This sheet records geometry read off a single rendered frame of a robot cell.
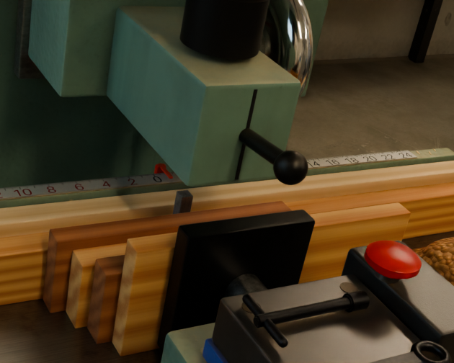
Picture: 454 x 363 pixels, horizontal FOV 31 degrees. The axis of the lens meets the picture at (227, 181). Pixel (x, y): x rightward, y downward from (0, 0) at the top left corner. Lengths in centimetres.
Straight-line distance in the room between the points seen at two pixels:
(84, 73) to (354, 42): 346
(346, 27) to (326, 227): 342
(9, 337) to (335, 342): 22
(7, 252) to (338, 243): 22
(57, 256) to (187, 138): 11
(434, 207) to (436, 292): 27
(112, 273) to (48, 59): 19
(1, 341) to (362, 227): 25
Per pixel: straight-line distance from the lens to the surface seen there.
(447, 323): 44
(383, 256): 44
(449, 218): 75
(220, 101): 49
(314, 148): 304
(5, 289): 55
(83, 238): 53
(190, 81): 49
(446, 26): 442
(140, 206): 58
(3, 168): 73
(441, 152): 77
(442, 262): 68
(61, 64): 60
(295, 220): 51
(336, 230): 56
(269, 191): 63
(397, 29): 418
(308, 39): 67
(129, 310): 51
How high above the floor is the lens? 125
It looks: 28 degrees down
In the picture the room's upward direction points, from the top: 12 degrees clockwise
